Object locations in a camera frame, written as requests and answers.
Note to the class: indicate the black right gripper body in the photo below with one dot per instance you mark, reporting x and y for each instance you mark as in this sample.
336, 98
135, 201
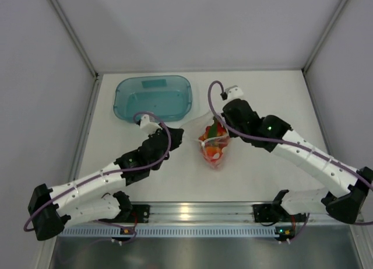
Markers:
227, 121

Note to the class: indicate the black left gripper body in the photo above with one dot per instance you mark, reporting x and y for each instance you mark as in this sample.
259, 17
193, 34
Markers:
156, 167

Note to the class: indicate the fake food pieces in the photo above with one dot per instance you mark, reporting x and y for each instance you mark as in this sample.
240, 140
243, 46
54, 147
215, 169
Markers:
213, 143

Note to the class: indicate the clear zip top bag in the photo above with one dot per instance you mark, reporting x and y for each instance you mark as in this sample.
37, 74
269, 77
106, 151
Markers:
193, 129

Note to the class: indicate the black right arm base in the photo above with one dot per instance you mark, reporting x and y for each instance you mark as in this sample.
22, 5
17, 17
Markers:
269, 213

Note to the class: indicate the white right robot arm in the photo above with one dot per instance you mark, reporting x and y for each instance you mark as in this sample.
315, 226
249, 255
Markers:
345, 188

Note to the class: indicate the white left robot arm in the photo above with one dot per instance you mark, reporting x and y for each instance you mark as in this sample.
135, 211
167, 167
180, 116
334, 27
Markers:
99, 196

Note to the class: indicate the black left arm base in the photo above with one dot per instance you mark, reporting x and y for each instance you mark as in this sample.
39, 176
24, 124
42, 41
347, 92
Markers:
139, 213

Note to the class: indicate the teal plastic bin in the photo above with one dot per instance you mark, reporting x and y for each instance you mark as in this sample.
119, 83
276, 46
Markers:
168, 97

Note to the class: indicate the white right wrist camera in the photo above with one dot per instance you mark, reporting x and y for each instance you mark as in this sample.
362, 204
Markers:
232, 93

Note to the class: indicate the aluminium mounting rail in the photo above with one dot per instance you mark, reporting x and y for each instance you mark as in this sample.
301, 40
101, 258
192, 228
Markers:
160, 212

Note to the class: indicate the grey slotted cable duct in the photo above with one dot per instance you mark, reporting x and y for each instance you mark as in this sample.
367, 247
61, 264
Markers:
147, 231

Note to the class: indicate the aluminium frame post right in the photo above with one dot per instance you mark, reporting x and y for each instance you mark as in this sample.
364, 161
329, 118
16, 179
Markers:
325, 33

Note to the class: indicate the aluminium frame post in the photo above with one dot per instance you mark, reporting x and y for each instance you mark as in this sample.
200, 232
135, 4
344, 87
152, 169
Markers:
325, 33
66, 23

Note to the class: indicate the aluminium frame post left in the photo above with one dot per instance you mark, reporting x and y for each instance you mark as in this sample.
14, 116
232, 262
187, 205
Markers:
66, 23

